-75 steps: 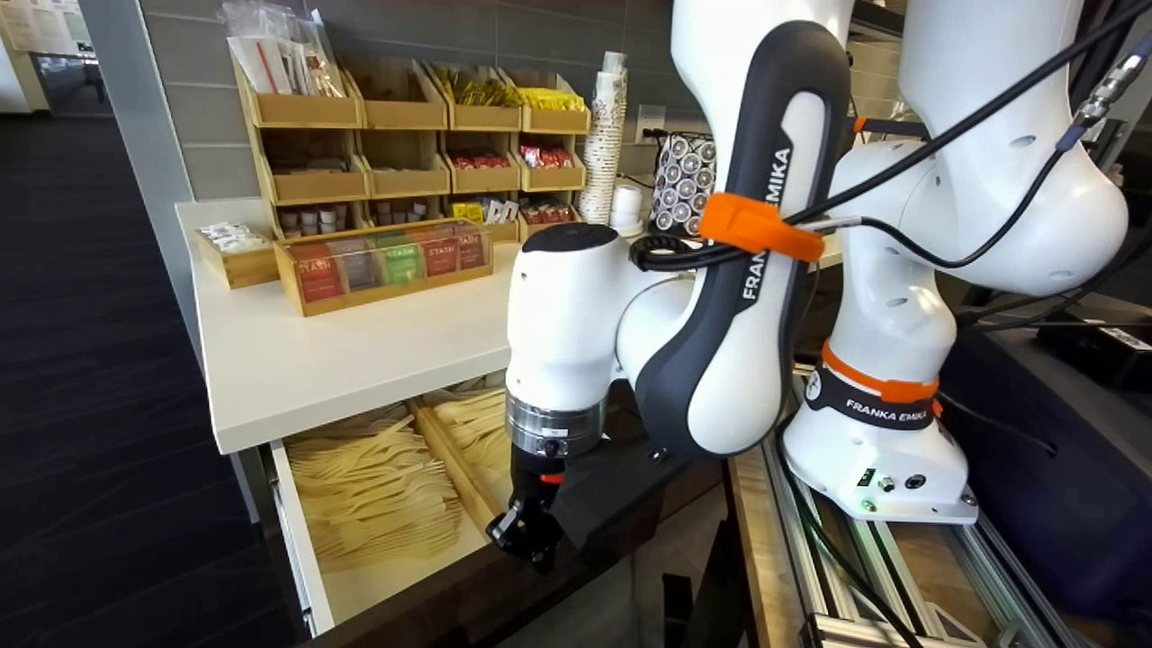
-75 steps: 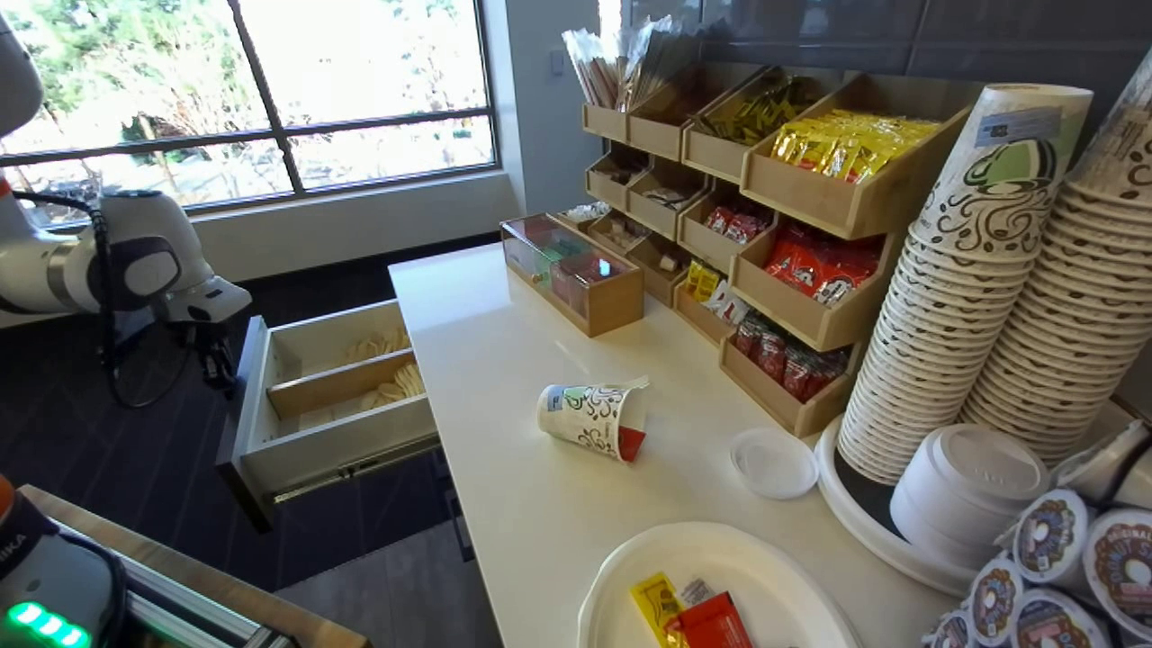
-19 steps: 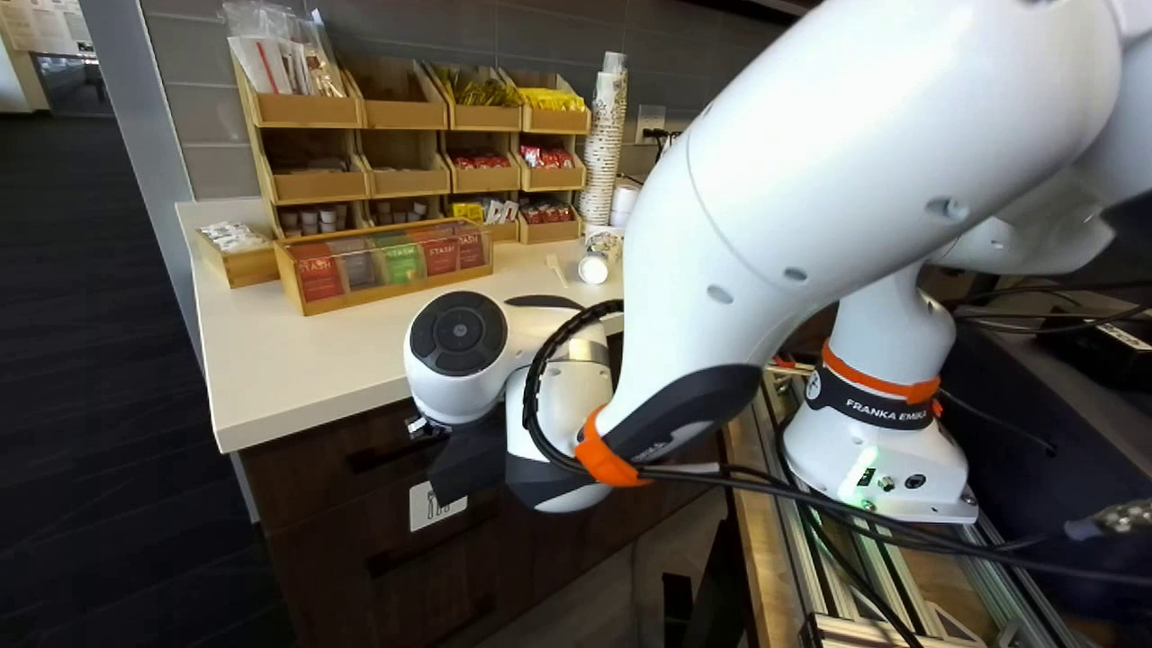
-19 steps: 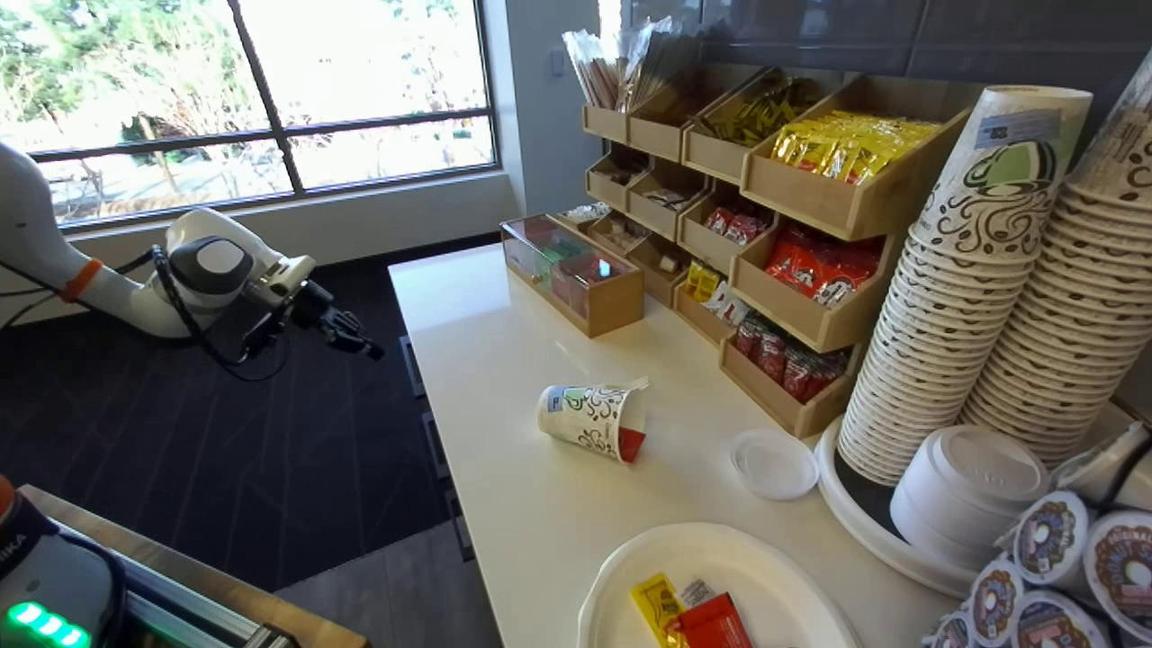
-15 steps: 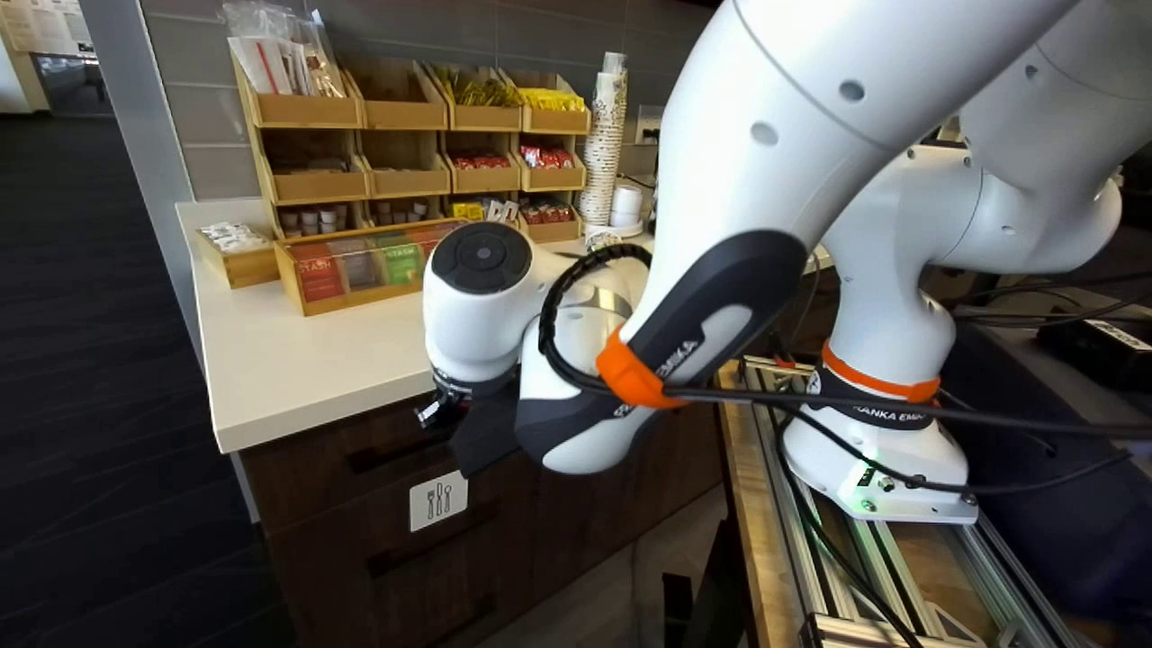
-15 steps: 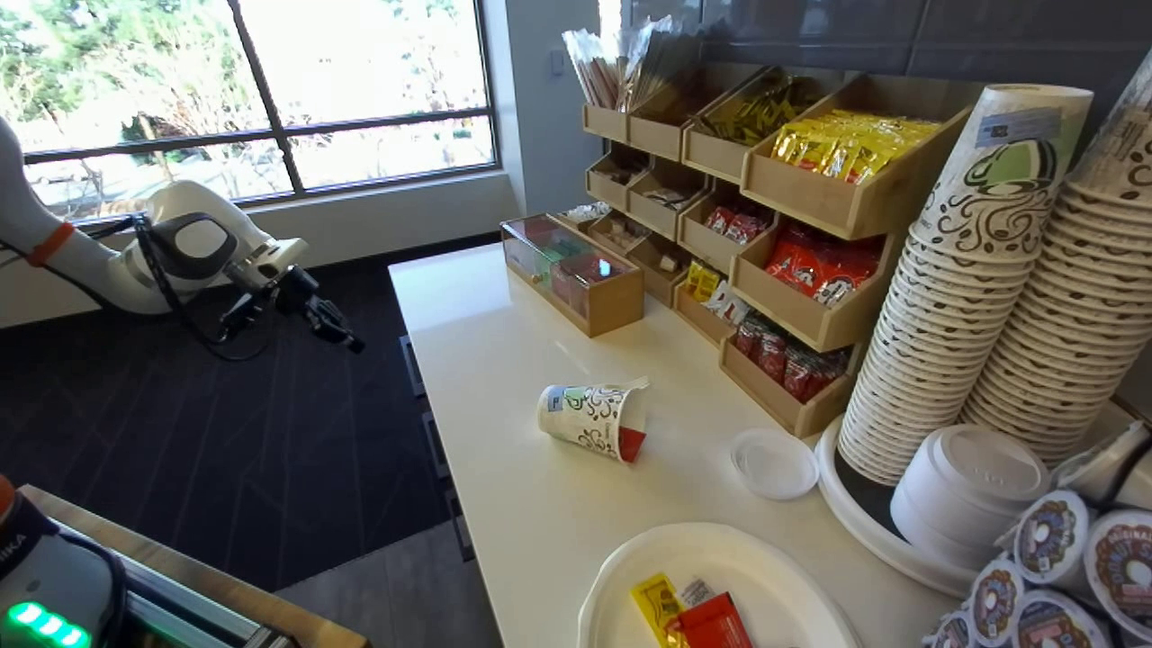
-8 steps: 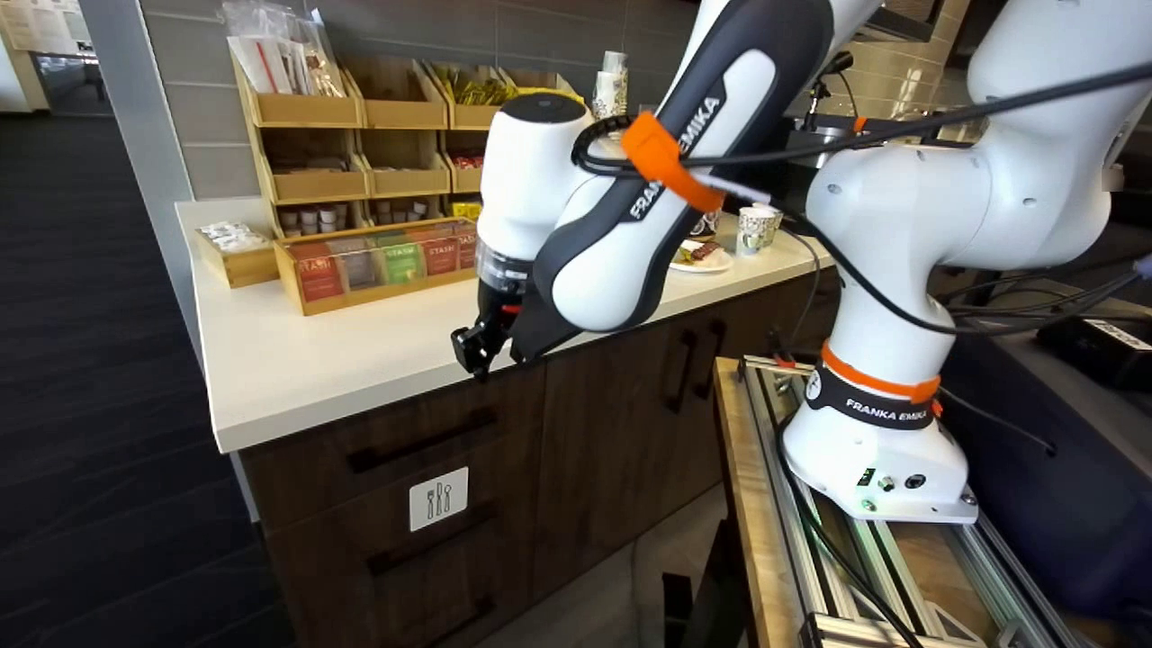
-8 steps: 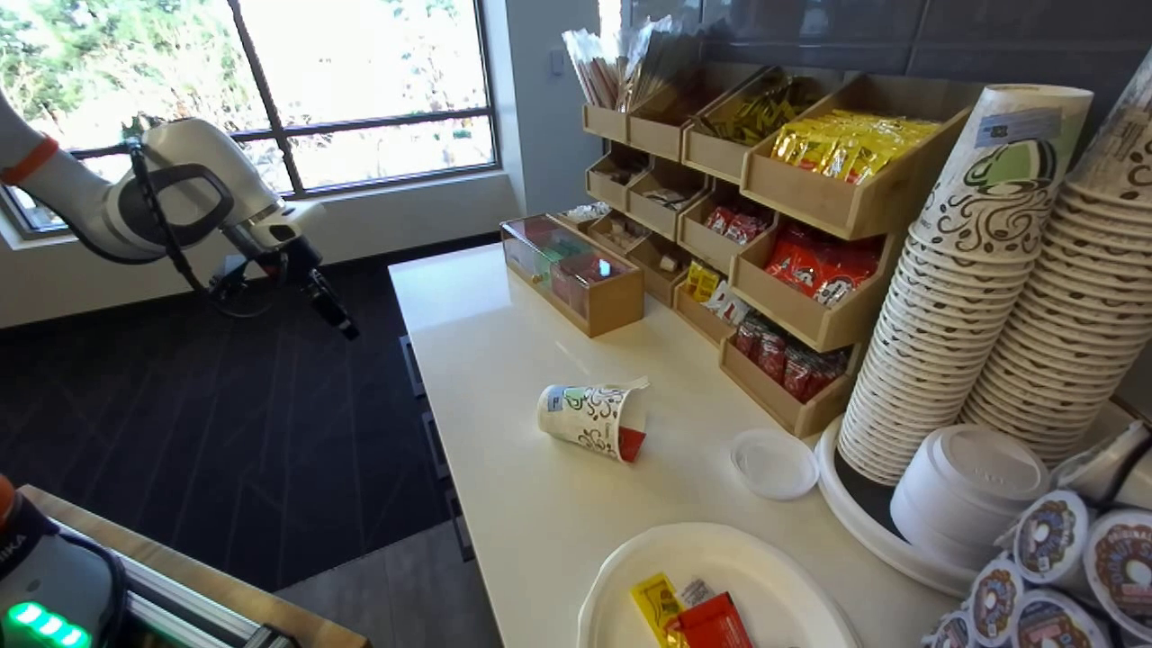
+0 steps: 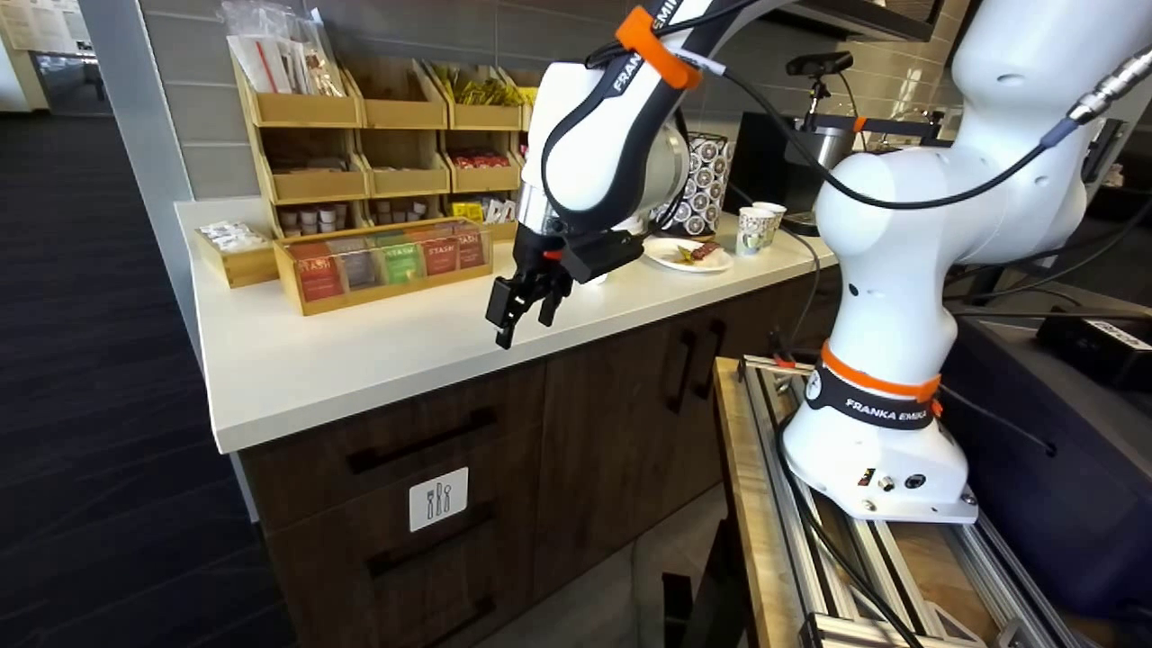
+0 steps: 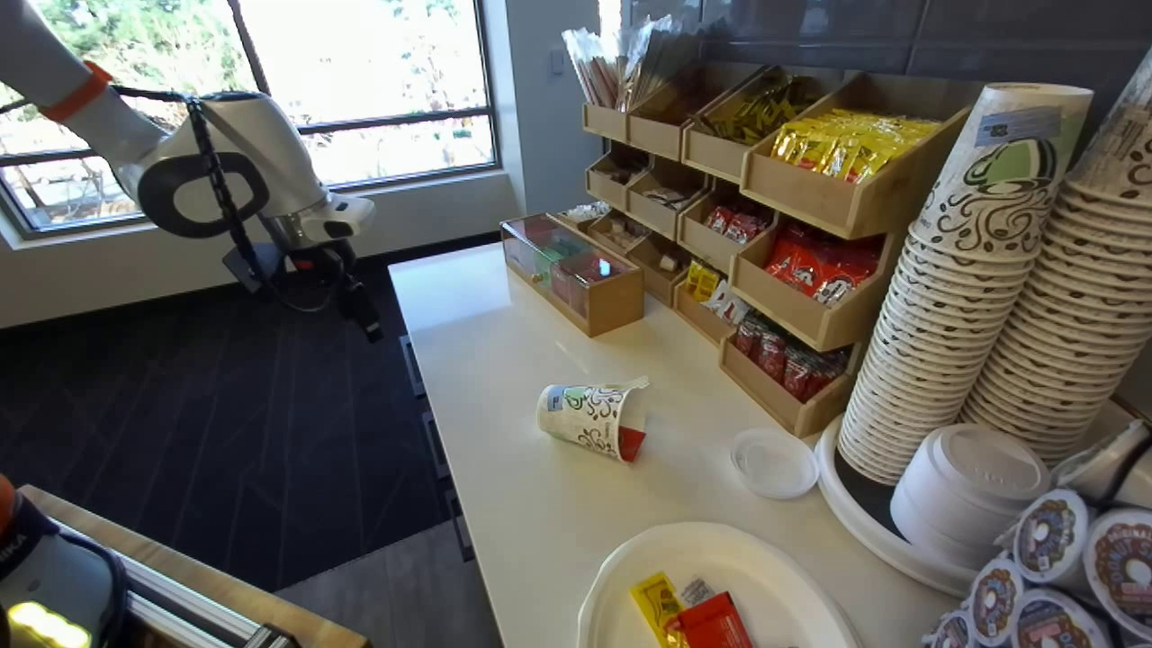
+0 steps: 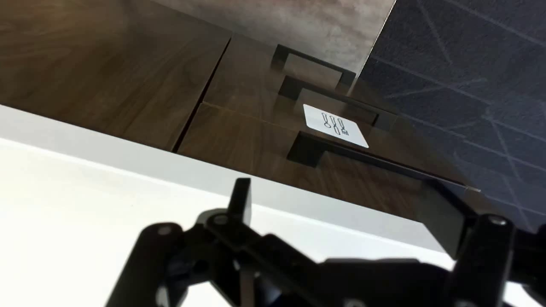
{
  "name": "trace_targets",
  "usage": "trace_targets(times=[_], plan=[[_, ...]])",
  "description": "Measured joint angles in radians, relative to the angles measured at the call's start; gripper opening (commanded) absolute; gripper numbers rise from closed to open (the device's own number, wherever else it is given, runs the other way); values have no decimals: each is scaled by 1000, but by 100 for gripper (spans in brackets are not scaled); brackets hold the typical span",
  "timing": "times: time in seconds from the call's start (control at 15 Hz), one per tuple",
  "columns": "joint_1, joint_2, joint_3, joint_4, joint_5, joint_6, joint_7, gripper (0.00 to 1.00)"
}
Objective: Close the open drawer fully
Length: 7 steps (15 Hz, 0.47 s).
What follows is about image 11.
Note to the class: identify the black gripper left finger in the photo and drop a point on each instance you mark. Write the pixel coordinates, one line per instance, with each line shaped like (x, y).
(187, 266)

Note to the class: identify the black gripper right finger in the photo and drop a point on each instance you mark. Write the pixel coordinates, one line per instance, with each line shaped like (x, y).
(453, 227)

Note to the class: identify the walnut wood drawer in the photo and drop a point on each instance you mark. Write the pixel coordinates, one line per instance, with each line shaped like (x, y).
(252, 53)
(249, 91)

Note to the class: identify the white printed label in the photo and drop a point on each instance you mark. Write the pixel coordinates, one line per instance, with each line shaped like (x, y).
(334, 127)

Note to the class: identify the walnut cabinet door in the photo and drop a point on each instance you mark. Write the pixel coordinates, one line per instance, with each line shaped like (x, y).
(112, 57)

